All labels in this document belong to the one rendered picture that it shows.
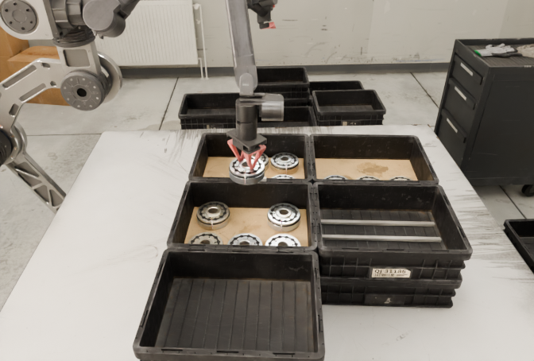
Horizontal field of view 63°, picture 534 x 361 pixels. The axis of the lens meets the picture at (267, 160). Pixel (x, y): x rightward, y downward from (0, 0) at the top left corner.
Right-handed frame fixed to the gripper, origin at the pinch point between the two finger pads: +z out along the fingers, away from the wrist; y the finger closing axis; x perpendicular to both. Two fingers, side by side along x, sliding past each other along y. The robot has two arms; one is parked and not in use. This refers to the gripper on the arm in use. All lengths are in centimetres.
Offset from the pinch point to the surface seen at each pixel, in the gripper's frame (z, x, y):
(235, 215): 21.8, 1.2, 4.1
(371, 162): 20, -55, -7
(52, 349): 36, 61, 7
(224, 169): 22.2, -11.6, 26.7
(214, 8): 40, -179, 263
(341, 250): 10.7, -3.0, -34.5
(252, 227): 21.6, 1.2, -4.1
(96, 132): 110, -38, 236
